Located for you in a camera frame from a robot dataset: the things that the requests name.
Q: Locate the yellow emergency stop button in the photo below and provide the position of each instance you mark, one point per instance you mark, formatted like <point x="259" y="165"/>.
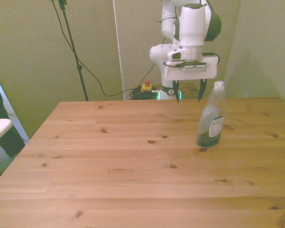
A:
<point x="147" y="87"/>

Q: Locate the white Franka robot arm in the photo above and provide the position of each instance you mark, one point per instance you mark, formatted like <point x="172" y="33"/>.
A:
<point x="192" y="23"/>

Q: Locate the white vertical pole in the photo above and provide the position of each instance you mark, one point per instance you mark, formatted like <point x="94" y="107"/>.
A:
<point x="118" y="47"/>

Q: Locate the clear dish soap bottle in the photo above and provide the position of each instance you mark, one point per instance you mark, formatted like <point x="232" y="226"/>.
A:
<point x="211" y="118"/>

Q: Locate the black camera tripod stand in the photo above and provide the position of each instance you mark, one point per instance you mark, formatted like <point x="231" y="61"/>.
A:
<point x="72" y="47"/>

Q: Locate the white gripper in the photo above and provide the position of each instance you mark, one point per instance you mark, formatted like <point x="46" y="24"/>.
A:
<point x="192" y="71"/>

